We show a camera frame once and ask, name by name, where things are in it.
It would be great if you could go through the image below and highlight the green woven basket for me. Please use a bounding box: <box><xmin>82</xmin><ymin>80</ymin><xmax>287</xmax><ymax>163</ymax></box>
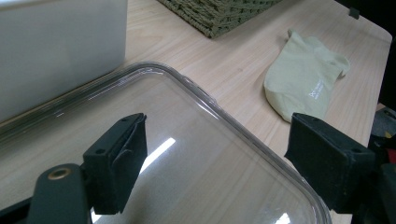
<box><xmin>157</xmin><ymin>0</ymin><xmax>283</xmax><ymax>39</ymax></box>

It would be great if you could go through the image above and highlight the clear plastic lid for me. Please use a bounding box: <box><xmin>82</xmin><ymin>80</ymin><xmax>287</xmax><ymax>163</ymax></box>
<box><xmin>0</xmin><ymin>61</ymin><xmax>332</xmax><ymax>224</ymax></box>

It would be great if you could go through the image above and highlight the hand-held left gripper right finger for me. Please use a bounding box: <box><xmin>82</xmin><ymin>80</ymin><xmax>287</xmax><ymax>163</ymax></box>
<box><xmin>284</xmin><ymin>112</ymin><xmax>396</xmax><ymax>224</ymax></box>

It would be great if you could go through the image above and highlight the beige sock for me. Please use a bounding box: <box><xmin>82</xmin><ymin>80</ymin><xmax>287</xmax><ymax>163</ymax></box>
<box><xmin>263</xmin><ymin>29</ymin><xmax>351</xmax><ymax>123</ymax></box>

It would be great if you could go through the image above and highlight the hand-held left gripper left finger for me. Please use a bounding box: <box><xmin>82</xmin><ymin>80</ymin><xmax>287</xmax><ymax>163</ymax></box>
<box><xmin>26</xmin><ymin>112</ymin><xmax>149</xmax><ymax>224</ymax></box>

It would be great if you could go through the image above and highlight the white compartment storage box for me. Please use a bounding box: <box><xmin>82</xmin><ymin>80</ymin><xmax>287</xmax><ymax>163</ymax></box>
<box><xmin>0</xmin><ymin>0</ymin><xmax>129</xmax><ymax>124</ymax></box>

